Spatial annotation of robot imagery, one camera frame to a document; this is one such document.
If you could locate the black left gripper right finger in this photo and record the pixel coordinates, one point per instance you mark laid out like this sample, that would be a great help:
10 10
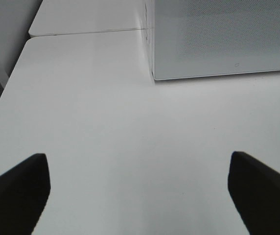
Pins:
255 191

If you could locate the white microwave door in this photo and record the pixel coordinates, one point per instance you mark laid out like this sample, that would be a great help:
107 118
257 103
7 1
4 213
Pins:
200 38

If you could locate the white back table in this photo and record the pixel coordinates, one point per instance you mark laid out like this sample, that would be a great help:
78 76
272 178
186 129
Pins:
63 17

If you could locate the white microwave oven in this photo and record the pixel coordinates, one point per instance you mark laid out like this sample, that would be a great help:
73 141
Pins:
149 33

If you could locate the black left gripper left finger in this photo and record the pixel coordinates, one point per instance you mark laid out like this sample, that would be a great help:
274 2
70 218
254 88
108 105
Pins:
24 191

